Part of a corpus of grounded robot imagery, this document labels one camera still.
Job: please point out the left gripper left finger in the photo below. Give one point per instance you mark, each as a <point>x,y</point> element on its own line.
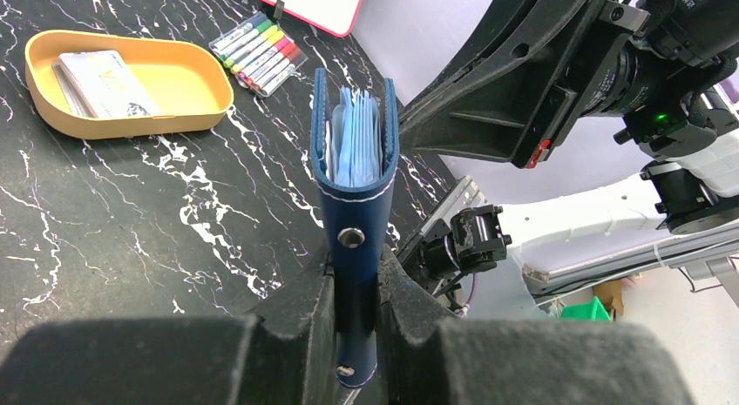
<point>281,352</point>

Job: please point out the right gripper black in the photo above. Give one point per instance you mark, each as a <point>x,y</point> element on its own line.
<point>518,83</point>

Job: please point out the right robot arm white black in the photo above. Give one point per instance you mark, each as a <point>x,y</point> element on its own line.
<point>685,195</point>

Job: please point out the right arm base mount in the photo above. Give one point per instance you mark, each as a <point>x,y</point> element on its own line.
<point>459,239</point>

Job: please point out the orange oval tray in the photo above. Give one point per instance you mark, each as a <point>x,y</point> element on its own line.
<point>185,81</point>

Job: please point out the green plastic bin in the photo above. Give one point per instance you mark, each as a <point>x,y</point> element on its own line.
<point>591,311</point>

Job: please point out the pink framed whiteboard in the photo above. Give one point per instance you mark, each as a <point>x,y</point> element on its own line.
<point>337,17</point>

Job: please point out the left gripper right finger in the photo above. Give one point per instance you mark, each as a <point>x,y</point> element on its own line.
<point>428,355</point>

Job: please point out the pack of coloured markers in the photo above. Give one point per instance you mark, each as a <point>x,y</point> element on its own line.
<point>259,54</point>

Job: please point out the blue leather card holder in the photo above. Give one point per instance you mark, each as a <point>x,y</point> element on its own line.
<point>354,152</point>

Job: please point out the silver credit card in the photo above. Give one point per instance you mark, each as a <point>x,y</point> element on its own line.
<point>99,84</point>

